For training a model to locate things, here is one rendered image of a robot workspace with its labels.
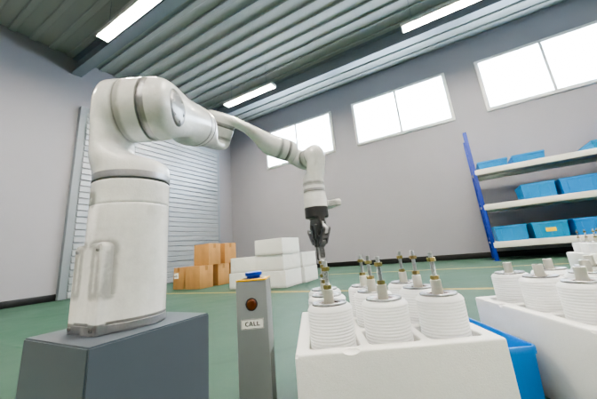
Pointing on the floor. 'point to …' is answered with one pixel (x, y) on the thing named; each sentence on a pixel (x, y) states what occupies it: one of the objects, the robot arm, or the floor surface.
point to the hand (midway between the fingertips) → (321, 253)
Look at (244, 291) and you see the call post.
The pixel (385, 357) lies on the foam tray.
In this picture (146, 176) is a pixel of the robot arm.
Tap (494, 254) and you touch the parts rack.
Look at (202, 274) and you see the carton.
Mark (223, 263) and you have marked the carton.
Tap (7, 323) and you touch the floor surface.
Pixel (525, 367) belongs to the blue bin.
